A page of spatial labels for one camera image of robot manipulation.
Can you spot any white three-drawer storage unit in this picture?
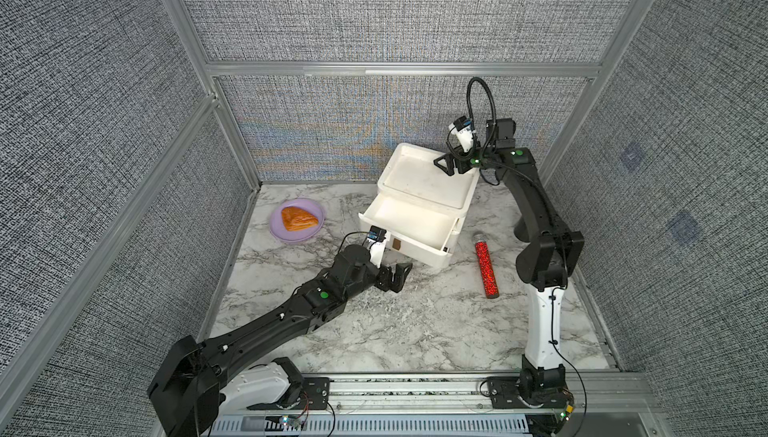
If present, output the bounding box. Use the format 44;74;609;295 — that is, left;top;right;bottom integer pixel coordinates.
376;142;481;240

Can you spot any red glitter microphone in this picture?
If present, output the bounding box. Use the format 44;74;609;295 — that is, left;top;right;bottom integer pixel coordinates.
473;232;500;299

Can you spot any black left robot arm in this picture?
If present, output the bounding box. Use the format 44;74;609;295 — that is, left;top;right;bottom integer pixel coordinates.
147;244;412;436

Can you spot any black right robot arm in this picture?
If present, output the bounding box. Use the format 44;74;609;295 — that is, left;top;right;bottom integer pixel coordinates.
433;117;584;408

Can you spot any orange pastry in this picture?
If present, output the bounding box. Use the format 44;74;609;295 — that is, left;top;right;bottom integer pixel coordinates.
280;206;319;232

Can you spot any purple plate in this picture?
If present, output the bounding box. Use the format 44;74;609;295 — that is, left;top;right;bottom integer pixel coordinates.
269;198;325;243

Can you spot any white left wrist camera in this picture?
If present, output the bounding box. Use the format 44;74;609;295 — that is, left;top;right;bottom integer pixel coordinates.
365;226;389;268

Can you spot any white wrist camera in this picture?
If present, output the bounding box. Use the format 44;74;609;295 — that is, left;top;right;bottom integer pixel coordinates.
449;116;477;154
365;226;389;268

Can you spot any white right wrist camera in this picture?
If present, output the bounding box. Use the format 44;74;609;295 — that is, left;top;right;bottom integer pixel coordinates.
449;116;477;154

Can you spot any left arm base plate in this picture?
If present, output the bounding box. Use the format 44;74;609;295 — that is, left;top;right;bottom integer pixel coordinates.
247;377;331;412

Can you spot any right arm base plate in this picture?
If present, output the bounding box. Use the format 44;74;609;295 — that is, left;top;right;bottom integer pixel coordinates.
485;377;573;410

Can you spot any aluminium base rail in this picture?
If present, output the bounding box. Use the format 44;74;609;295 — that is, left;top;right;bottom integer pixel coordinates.
198;363;672;436

